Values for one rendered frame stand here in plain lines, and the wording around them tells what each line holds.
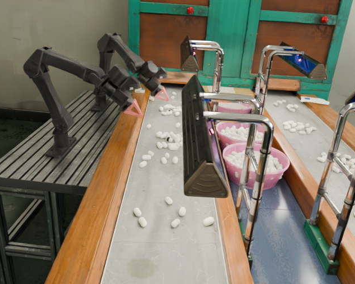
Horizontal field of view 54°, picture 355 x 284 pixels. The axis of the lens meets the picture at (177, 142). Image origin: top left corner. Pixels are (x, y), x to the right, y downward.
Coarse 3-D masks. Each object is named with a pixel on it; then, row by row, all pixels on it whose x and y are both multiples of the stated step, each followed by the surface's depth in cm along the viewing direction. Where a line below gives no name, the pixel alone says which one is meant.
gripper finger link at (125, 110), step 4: (132, 104) 145; (136, 104) 146; (124, 108) 148; (128, 108) 146; (136, 108) 146; (124, 112) 146; (128, 112) 147; (132, 112) 148; (140, 112) 148; (136, 116) 149; (140, 116) 149
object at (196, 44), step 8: (192, 40) 180; (192, 48) 166; (200, 48) 167; (208, 48) 166; (216, 48) 166; (216, 56) 183; (216, 64) 185; (216, 72) 184; (216, 80) 174; (216, 88) 175; (216, 104) 178
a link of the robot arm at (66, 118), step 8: (40, 72) 141; (40, 80) 142; (48, 80) 145; (40, 88) 145; (48, 88) 144; (48, 96) 146; (56, 96) 148; (48, 104) 147; (56, 104) 147; (56, 112) 148; (64, 112) 150; (56, 120) 149; (64, 120) 149; (72, 120) 154; (64, 128) 150
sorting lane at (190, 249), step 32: (160, 128) 167; (160, 160) 137; (128, 192) 115; (160, 192) 116; (128, 224) 100; (160, 224) 101; (192, 224) 102; (128, 256) 88; (160, 256) 89; (192, 256) 90
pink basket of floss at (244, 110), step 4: (244, 104) 213; (220, 108) 196; (224, 108) 194; (228, 108) 193; (232, 108) 193; (244, 108) 194; (248, 108) 196; (228, 112) 195; (232, 112) 195; (236, 112) 195; (240, 112) 195; (244, 112) 197; (248, 112) 201
